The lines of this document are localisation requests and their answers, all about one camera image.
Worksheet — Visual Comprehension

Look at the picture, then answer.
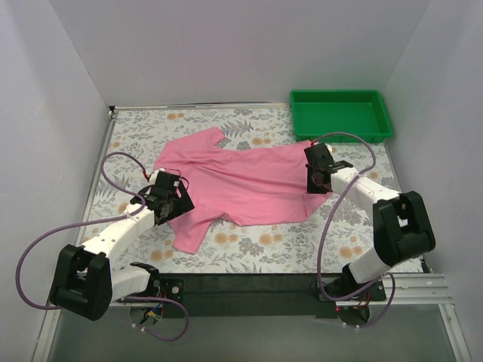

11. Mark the pink t shirt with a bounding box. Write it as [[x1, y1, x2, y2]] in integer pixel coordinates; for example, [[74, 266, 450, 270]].
[[154, 127, 328, 254]]

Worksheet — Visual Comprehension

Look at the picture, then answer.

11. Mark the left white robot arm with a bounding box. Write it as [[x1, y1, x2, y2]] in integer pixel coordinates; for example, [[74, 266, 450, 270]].
[[49, 169, 194, 321]]

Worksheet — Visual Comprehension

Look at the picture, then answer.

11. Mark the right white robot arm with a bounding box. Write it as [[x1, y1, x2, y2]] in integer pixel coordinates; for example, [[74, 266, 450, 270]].
[[304, 143, 435, 301]]

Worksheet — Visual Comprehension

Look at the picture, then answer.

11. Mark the green plastic bin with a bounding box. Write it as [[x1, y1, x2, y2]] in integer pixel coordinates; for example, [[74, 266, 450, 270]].
[[290, 90, 393, 143]]

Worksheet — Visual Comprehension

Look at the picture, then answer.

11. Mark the floral patterned table mat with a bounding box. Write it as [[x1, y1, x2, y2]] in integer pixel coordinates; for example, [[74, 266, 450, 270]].
[[74, 106, 423, 275]]

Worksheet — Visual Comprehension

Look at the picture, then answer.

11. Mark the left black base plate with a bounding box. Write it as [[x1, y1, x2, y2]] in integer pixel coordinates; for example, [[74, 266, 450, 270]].
[[118, 277, 185, 302]]

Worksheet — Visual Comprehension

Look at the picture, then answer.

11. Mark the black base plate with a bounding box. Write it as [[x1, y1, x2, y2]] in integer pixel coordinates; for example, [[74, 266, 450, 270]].
[[118, 277, 185, 302], [309, 278, 386, 302]]

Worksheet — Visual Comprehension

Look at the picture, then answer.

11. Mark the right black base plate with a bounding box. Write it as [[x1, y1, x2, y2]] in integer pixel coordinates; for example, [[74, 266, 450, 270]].
[[309, 278, 386, 302]]

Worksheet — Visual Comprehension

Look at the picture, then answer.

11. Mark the aluminium frame rail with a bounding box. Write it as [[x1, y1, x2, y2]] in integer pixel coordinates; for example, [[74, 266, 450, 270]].
[[46, 264, 471, 361]]

